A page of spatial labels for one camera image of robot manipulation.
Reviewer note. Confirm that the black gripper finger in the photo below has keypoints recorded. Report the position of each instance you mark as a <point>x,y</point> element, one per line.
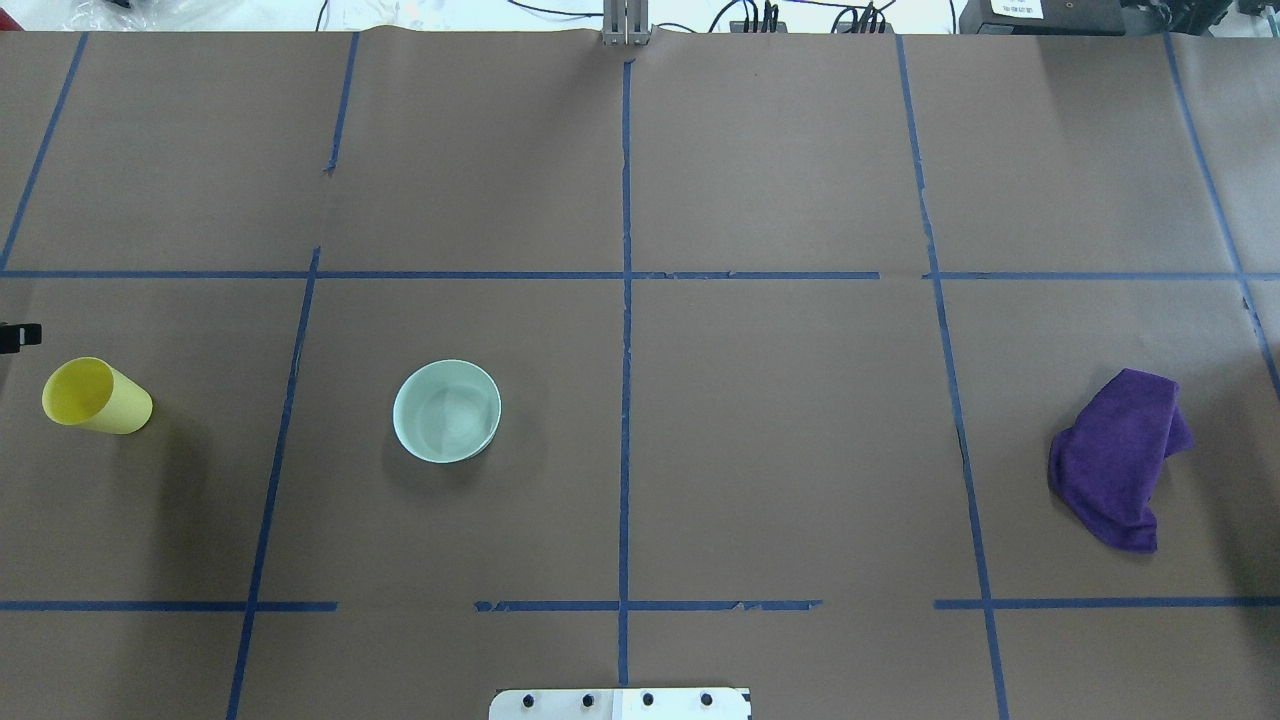
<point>13,337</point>

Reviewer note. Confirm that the yellow plastic cup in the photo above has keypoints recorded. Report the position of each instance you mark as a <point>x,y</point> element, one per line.
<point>90,394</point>

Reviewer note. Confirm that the mint green bowl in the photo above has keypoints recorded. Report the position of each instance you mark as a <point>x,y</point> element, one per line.
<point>447,411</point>

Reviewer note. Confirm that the black computer tower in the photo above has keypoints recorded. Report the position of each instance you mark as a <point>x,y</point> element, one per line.
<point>1090,18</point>

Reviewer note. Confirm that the purple cloth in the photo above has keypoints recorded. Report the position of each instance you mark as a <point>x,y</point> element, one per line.
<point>1105,466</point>

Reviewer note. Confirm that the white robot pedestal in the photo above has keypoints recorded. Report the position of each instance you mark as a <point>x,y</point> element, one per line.
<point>623,703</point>

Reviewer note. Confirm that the aluminium frame post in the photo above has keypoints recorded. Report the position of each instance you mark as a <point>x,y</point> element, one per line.
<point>626,22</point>

